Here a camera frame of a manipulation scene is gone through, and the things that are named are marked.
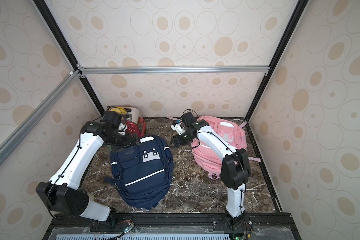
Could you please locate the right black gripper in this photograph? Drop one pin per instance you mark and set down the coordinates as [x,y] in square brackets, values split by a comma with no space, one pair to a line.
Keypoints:
[176,140]

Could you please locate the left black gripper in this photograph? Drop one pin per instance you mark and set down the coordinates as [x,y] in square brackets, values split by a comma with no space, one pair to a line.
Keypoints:
[130,141]

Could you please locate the navy blue backpack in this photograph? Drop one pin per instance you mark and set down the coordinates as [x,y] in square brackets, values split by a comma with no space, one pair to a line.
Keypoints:
[143,173]

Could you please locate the pink backpack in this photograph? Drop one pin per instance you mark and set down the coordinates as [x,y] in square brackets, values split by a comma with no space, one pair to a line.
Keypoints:
[229,131]

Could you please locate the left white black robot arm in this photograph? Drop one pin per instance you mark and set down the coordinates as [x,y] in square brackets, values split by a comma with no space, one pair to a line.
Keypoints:
[61,193]

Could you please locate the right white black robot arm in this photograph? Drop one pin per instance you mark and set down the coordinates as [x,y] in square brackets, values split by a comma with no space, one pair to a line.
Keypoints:
[235,171]

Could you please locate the red dotted toaster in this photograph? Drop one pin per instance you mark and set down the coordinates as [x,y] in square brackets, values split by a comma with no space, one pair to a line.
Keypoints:
[134,121]

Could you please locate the yellow toast slice rear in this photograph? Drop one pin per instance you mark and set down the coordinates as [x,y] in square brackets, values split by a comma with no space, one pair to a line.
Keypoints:
[118,110]

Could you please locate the small green circuit board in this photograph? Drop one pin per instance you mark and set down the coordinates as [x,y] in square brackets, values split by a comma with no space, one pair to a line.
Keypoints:
[129,228]

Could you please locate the left diagonal aluminium bar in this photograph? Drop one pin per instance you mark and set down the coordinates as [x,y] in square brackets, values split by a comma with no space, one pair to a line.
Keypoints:
[16,137]

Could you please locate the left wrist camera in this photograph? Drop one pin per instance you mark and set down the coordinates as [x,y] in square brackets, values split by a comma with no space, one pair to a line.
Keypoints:
[112,118]

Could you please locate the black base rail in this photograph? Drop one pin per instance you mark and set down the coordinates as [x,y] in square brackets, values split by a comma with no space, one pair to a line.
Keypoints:
[148,226]

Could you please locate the horizontal aluminium frame bar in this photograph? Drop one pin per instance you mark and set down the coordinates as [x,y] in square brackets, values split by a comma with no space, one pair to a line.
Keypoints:
[174,70]

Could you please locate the black left corner post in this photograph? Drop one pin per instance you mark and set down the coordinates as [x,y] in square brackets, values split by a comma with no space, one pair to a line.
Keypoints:
[65,47]

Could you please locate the black corner post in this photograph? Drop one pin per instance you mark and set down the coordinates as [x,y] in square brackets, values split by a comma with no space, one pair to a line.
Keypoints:
[65,47]
[290,28]

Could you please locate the black right corner post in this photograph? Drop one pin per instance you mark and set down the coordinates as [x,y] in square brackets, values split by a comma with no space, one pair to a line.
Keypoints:
[290,28]

